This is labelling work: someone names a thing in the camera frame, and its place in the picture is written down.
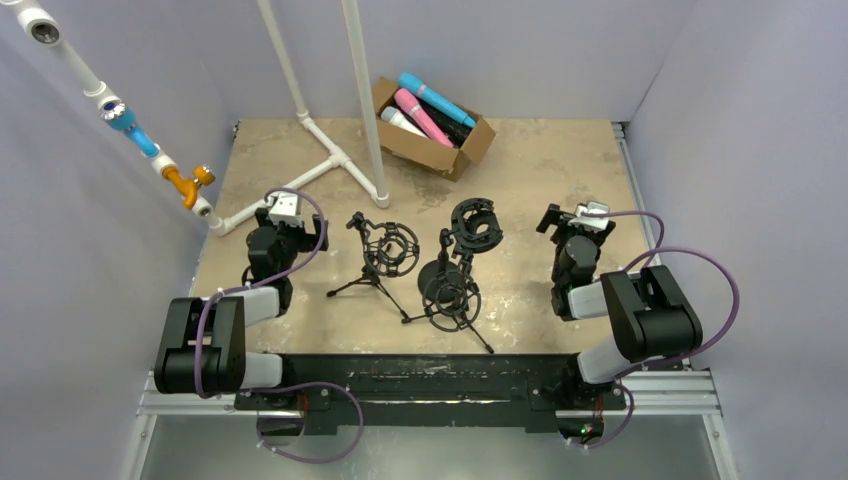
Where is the white microphone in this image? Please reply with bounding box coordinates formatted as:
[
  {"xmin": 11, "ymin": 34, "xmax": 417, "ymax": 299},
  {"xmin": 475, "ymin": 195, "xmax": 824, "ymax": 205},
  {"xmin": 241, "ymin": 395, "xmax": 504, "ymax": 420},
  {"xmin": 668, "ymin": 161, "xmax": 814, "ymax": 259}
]
[{"xmin": 380, "ymin": 106, "xmax": 427, "ymax": 138}]

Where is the overhead pipe with fittings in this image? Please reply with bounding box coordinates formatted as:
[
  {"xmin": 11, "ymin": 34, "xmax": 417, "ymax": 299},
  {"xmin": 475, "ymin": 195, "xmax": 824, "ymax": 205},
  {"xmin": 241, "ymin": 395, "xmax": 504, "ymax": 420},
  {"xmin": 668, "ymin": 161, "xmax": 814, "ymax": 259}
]
[{"xmin": 1, "ymin": 1, "xmax": 221, "ymax": 226}]

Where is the aluminium rail frame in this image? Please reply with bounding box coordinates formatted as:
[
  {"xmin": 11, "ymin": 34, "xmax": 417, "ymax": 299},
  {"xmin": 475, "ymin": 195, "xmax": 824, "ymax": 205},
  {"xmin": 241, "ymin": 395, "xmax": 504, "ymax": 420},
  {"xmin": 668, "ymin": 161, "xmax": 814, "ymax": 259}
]
[{"xmin": 119, "ymin": 119, "xmax": 740, "ymax": 480}]

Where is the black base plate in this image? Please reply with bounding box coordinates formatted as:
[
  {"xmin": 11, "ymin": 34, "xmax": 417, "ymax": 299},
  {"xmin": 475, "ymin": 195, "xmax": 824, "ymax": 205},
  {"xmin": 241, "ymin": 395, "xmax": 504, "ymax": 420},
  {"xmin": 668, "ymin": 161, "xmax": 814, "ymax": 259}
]
[{"xmin": 234, "ymin": 354, "xmax": 627, "ymax": 440}]

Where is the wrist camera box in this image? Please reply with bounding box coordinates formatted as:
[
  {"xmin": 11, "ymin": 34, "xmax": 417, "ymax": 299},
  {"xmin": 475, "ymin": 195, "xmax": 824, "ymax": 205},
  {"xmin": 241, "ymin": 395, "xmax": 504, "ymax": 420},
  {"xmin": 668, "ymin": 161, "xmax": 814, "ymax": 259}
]
[
  {"xmin": 569, "ymin": 201, "xmax": 610, "ymax": 232},
  {"xmin": 268, "ymin": 192, "xmax": 303, "ymax": 227}
]

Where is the white PVC pipe frame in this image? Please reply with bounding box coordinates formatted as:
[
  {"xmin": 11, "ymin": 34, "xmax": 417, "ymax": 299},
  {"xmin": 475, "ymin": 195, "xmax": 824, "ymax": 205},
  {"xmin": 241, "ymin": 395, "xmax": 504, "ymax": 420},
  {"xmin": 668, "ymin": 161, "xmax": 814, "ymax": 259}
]
[{"xmin": 209, "ymin": 0, "xmax": 392, "ymax": 237}]

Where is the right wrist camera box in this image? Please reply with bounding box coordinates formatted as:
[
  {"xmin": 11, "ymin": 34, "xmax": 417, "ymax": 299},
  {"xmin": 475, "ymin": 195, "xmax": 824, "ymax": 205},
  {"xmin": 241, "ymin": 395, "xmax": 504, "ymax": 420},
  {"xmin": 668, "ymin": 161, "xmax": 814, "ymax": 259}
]
[{"xmin": 569, "ymin": 201, "xmax": 610, "ymax": 232}]

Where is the round base mic stand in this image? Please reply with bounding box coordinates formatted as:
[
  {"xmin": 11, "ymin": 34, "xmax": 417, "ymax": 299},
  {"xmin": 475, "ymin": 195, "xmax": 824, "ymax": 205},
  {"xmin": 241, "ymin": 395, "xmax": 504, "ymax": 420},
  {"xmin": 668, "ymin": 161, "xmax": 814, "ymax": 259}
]
[{"xmin": 417, "ymin": 197, "xmax": 504, "ymax": 303}]

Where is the pink microphone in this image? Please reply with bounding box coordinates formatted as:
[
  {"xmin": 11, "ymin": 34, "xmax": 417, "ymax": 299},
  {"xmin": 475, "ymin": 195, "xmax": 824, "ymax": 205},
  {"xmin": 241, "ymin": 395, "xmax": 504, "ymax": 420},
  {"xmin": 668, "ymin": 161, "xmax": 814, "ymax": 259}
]
[{"xmin": 394, "ymin": 88, "xmax": 454, "ymax": 148}]

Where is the tripod mic stand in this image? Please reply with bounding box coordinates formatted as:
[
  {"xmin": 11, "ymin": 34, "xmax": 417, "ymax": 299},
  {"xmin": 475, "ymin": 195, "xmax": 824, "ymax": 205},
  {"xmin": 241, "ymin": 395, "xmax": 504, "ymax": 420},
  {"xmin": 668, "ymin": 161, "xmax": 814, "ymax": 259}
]
[
  {"xmin": 326, "ymin": 211, "xmax": 420, "ymax": 324},
  {"xmin": 401, "ymin": 261, "xmax": 495, "ymax": 354}
]

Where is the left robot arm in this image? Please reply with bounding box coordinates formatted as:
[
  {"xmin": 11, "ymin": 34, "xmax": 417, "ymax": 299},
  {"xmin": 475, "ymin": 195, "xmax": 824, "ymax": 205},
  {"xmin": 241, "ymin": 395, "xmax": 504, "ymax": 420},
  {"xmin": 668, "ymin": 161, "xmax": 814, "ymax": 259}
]
[{"xmin": 153, "ymin": 214, "xmax": 327, "ymax": 398}]

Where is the black glitter microphone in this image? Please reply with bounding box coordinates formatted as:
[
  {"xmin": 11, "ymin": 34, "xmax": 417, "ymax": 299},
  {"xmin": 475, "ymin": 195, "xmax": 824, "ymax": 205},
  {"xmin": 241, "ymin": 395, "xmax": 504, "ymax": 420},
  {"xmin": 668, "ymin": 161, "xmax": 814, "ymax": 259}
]
[{"xmin": 421, "ymin": 102, "xmax": 472, "ymax": 148}]

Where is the blue microphone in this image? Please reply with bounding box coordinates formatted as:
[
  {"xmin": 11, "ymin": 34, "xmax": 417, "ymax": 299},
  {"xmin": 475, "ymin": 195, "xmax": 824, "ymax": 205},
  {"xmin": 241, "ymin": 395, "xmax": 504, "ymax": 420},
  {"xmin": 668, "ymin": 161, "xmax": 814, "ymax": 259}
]
[{"xmin": 398, "ymin": 72, "xmax": 476, "ymax": 128}]

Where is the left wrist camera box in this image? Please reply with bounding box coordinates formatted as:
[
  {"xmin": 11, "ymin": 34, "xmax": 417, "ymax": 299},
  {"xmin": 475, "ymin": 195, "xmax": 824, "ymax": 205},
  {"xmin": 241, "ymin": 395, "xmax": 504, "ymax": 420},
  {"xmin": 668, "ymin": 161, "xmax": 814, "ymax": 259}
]
[{"xmin": 268, "ymin": 192, "xmax": 303, "ymax": 227}]

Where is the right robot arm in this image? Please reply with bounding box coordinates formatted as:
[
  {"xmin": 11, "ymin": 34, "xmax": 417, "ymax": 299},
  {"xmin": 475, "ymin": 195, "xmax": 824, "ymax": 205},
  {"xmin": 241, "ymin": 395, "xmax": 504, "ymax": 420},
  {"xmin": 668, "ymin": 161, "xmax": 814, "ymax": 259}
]
[{"xmin": 536, "ymin": 201, "xmax": 703, "ymax": 385}]

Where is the cardboard box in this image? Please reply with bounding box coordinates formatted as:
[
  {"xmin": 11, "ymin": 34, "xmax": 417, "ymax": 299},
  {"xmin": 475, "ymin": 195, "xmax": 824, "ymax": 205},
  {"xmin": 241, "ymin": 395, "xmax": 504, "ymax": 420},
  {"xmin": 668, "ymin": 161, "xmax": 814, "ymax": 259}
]
[{"xmin": 372, "ymin": 77, "xmax": 495, "ymax": 182}]

